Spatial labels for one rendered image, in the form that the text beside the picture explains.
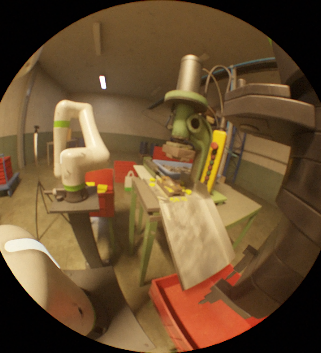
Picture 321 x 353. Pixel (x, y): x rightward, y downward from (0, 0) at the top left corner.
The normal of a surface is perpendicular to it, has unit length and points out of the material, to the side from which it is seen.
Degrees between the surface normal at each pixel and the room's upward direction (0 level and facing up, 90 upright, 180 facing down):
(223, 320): 0
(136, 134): 90
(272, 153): 90
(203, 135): 90
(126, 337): 0
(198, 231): 30
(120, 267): 0
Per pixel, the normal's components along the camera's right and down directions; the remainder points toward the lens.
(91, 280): 0.17, -0.94
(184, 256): 0.33, -0.64
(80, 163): 0.87, 0.27
